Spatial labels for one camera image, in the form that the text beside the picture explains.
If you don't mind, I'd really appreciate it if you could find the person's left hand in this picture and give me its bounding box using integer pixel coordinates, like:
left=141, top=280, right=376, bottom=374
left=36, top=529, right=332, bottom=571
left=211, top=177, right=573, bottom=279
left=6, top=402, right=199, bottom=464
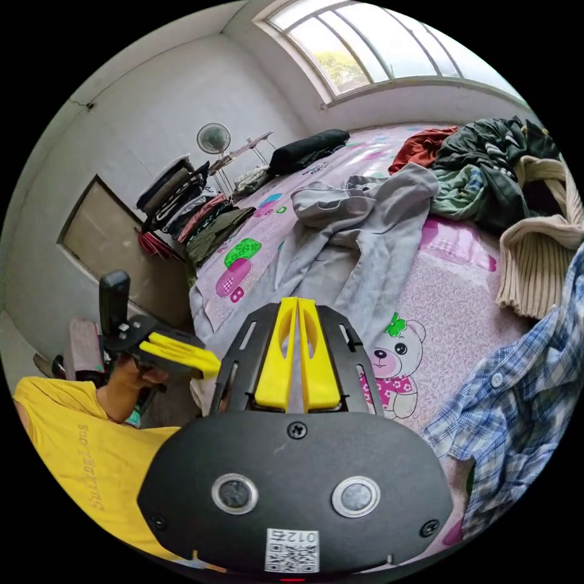
left=107, top=356, right=170, bottom=423

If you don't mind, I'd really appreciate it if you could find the window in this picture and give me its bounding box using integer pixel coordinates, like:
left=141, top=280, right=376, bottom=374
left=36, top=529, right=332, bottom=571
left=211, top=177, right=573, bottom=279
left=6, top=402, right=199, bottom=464
left=252, top=0, right=532, bottom=110

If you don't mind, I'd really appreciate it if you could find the blue plaid shirt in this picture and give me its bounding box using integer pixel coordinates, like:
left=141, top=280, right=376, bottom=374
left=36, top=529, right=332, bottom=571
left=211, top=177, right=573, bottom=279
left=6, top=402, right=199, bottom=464
left=421, top=240, right=584, bottom=541

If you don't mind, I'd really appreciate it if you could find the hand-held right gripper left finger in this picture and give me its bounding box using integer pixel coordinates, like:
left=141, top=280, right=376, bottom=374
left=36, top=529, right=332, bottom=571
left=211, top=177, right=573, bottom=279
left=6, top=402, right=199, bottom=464
left=254, top=297, right=298, bottom=409

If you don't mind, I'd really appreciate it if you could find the white standing fan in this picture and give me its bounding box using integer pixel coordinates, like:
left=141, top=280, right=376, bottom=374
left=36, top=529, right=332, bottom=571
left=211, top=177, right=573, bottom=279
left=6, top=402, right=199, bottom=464
left=196, top=122, right=232, bottom=184

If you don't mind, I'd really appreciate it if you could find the small folding table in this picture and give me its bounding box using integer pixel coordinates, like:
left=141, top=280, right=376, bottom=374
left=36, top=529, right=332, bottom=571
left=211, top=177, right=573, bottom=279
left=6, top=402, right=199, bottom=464
left=207, top=130, right=278, bottom=192

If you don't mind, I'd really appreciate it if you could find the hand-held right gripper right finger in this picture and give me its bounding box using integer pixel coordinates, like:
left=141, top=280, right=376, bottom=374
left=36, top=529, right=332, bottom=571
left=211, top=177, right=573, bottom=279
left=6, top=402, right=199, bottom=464
left=297, top=297, right=342, bottom=412

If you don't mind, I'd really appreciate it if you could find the bed with pink printed sheet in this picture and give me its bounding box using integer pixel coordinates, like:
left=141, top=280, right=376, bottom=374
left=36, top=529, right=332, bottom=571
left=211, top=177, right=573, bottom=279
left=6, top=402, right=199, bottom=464
left=186, top=122, right=572, bottom=574

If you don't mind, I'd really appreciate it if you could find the pile of folded clothes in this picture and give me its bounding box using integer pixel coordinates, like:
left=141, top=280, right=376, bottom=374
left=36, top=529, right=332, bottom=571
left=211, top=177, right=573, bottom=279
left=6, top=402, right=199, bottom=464
left=136, top=158, right=257, bottom=271

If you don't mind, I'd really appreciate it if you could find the gray shirt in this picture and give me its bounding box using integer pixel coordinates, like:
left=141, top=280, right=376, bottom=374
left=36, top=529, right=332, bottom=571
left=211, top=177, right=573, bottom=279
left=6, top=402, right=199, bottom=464
left=189, top=163, right=442, bottom=350

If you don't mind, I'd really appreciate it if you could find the black rolled blanket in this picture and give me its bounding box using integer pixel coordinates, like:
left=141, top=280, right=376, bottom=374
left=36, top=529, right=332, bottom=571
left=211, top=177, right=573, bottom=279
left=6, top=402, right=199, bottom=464
left=269, top=128, right=351, bottom=177

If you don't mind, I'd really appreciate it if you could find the person's body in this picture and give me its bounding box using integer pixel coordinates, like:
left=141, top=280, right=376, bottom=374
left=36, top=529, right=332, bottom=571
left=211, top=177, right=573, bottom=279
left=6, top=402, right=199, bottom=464
left=12, top=375, right=229, bottom=574

